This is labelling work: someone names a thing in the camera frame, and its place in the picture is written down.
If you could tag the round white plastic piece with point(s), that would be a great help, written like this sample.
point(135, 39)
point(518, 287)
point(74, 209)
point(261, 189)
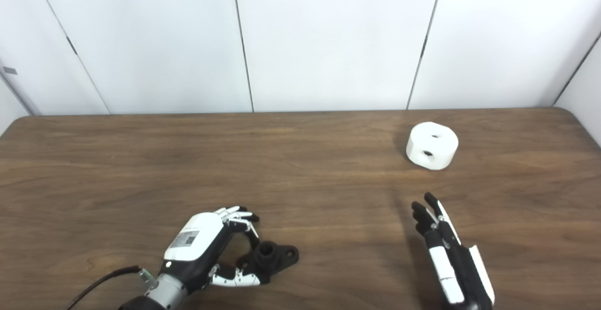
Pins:
point(443, 145)

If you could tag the black plastic flanged holder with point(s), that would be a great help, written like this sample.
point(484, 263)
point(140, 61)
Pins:
point(277, 259)

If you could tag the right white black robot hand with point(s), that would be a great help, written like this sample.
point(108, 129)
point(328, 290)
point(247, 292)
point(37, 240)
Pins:
point(450, 267)

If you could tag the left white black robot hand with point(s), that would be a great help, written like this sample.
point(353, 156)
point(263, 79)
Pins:
point(192, 239)

